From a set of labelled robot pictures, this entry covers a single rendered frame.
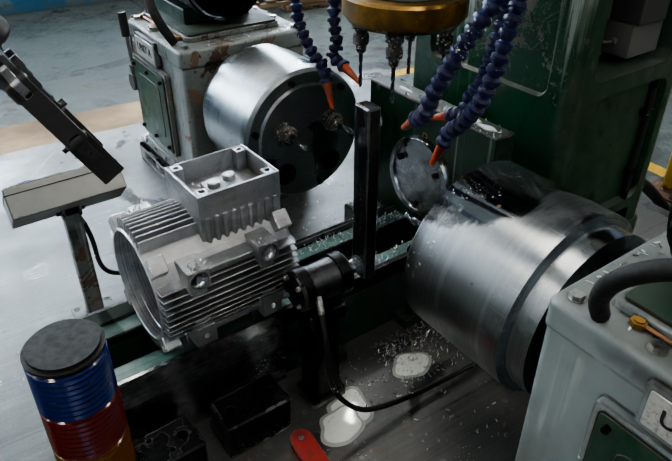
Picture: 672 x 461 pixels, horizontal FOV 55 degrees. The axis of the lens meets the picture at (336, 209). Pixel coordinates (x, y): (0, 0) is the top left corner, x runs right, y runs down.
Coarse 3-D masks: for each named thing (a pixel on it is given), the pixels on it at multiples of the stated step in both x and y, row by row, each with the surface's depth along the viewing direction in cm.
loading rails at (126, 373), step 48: (336, 240) 112; (384, 240) 117; (384, 288) 107; (144, 336) 95; (240, 336) 91; (288, 336) 98; (144, 384) 84; (192, 384) 89; (240, 384) 95; (144, 432) 88
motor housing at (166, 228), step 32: (128, 224) 81; (160, 224) 82; (192, 224) 82; (256, 224) 87; (128, 256) 92; (224, 256) 83; (288, 256) 88; (128, 288) 93; (160, 288) 79; (224, 288) 84; (256, 288) 86; (160, 320) 91; (192, 320) 82; (224, 320) 86
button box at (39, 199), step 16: (48, 176) 96; (64, 176) 97; (80, 176) 98; (96, 176) 99; (16, 192) 94; (32, 192) 95; (48, 192) 96; (64, 192) 97; (80, 192) 98; (96, 192) 99; (112, 192) 101; (16, 208) 93; (32, 208) 94; (48, 208) 95; (64, 208) 98; (16, 224) 96
